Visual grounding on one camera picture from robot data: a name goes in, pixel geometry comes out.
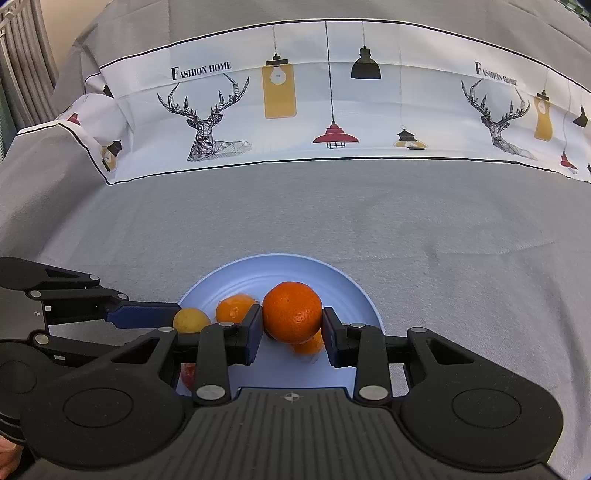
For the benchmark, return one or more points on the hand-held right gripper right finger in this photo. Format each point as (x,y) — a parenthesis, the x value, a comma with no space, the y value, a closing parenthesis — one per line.
(330,337)

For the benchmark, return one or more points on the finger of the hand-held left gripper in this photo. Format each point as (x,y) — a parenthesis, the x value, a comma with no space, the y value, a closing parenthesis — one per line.
(69,348)
(147,314)

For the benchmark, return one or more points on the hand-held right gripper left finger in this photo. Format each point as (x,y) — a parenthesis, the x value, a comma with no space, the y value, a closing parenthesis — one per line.
(255,334)

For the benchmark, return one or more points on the small orange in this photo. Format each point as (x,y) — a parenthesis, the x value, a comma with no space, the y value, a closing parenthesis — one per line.
(310,346)

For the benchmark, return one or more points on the orange with wrinkled wrap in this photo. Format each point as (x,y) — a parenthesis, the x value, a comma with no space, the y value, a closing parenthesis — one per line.
(233,309)

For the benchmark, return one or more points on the small yellow fruit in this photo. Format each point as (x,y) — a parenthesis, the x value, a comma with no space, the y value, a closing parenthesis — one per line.
(190,320)

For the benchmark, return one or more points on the large round orange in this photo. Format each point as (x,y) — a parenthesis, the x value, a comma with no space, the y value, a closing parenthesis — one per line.
(292,313)

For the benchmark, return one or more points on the light blue plate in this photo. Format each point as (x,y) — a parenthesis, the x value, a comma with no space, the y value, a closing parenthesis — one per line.
(286,272)

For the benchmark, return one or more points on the large red fruit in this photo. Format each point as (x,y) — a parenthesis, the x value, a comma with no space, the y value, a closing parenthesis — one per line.
(187,376)

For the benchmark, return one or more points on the grey blanket with printed band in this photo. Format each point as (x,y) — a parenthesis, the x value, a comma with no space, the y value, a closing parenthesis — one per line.
(323,207)

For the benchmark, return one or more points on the grey pillow with printed edge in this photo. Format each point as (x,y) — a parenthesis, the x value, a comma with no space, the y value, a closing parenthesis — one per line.
(41,157)

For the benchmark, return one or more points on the grey curtain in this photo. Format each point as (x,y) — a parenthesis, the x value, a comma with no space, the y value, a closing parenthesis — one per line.
(23,60)

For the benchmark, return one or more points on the green patterned cloth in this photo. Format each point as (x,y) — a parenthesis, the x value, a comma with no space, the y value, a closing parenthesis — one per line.
(579,3)

